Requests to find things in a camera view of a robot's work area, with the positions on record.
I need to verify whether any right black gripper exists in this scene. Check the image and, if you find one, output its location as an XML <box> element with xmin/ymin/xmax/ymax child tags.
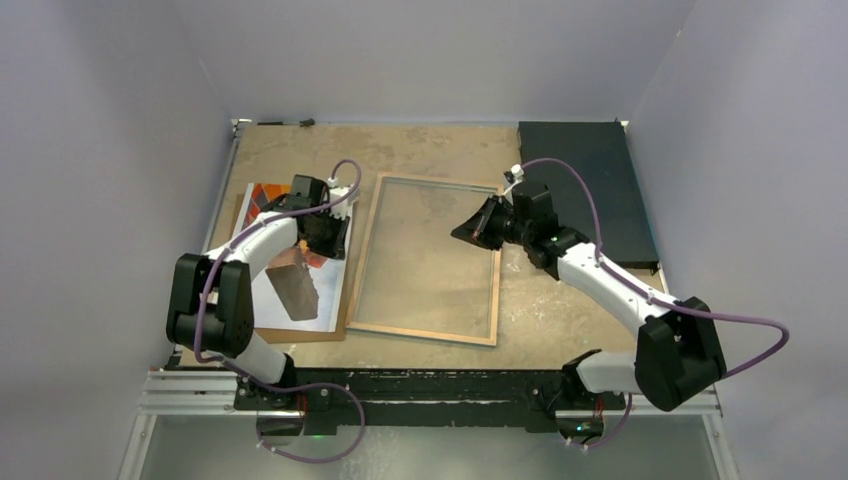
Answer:
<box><xmin>452</xmin><ymin>194</ymin><xmax>533</xmax><ymax>252</ymax></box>

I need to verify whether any hot air balloon photo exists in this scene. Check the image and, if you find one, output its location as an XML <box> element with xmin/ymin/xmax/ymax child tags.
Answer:
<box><xmin>228</xmin><ymin>176</ymin><xmax>356</xmax><ymax>334</ymax></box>

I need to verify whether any blue wooden picture frame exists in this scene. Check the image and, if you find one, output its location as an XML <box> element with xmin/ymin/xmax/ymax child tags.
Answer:
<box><xmin>346</xmin><ymin>172</ymin><xmax>503</xmax><ymax>347</ymax></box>

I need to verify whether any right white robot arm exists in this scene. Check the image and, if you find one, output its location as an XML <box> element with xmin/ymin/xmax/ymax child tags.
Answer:
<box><xmin>451</xmin><ymin>181</ymin><xmax>728</xmax><ymax>412</ymax></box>

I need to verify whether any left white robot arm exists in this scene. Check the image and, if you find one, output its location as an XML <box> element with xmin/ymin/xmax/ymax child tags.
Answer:
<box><xmin>166</xmin><ymin>175</ymin><xmax>359</xmax><ymax>409</ymax></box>

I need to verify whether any brown cardboard backing board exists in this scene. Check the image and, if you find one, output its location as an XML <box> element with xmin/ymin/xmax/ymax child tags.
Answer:
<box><xmin>228</xmin><ymin>193</ymin><xmax>359</xmax><ymax>344</ymax></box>

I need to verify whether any dark blue foam pad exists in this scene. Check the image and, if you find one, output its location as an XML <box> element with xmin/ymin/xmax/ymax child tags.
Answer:
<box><xmin>517</xmin><ymin>120</ymin><xmax>660</xmax><ymax>271</ymax></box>

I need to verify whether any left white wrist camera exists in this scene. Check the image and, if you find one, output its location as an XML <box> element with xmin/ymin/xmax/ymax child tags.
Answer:
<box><xmin>327</xmin><ymin>177</ymin><xmax>360</xmax><ymax>220</ymax></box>

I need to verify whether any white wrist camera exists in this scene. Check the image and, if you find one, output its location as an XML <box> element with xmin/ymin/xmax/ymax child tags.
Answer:
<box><xmin>502</xmin><ymin>164</ymin><xmax>525</xmax><ymax>201</ymax></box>
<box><xmin>327</xmin><ymin>177</ymin><xmax>360</xmax><ymax>220</ymax></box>

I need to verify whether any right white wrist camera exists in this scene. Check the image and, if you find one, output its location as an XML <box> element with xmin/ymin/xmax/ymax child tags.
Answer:
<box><xmin>502</xmin><ymin>164</ymin><xmax>525</xmax><ymax>201</ymax></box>

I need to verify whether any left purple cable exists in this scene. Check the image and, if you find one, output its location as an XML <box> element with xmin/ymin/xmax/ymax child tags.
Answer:
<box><xmin>193</xmin><ymin>158</ymin><xmax>366</xmax><ymax>464</ymax></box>

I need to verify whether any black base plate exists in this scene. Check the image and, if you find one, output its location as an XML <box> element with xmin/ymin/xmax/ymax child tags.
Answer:
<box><xmin>234</xmin><ymin>367</ymin><xmax>626</xmax><ymax>435</ymax></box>

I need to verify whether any aluminium rail frame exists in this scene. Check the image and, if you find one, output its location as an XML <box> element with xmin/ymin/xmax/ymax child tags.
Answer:
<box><xmin>135</xmin><ymin>122</ymin><xmax>728</xmax><ymax>479</ymax></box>

